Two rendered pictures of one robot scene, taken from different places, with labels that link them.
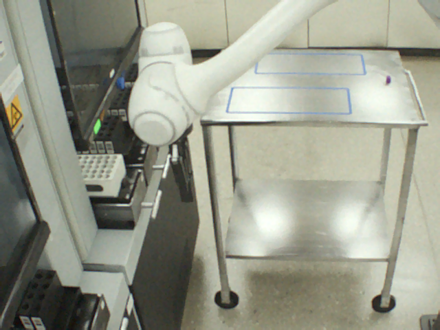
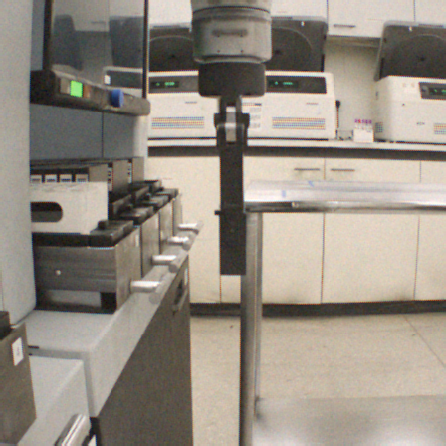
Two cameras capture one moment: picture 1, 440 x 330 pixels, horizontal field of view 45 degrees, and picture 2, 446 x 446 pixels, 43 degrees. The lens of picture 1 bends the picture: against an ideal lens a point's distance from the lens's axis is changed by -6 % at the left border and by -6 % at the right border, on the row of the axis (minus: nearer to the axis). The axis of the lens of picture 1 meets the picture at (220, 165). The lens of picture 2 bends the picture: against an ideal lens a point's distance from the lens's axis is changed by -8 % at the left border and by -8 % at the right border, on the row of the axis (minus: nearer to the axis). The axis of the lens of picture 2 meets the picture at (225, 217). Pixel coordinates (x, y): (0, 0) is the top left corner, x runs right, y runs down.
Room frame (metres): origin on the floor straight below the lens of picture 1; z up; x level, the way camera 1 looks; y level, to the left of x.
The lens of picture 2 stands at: (0.37, 0.17, 0.92)
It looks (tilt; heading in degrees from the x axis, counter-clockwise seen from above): 8 degrees down; 354
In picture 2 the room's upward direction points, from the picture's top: straight up
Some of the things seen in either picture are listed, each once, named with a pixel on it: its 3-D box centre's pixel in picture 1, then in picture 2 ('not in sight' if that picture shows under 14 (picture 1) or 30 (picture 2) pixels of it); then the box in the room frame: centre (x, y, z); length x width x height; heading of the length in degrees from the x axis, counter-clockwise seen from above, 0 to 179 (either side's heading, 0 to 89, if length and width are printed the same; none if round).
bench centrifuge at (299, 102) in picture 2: not in sight; (278, 78); (3.59, -0.48, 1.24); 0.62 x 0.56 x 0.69; 171
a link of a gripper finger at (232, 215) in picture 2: (183, 186); (232, 222); (1.02, 0.09, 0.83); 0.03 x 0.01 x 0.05; 171
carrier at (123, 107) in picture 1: (128, 105); (115, 179); (1.37, 0.24, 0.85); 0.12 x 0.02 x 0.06; 170
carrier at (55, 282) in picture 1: (47, 302); not in sight; (0.68, 0.35, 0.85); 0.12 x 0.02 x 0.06; 171
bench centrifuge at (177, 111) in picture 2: not in sight; (171, 83); (3.68, 0.10, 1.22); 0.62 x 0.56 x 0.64; 169
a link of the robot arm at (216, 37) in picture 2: not in sight; (231, 40); (1.04, 0.09, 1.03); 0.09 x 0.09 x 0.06
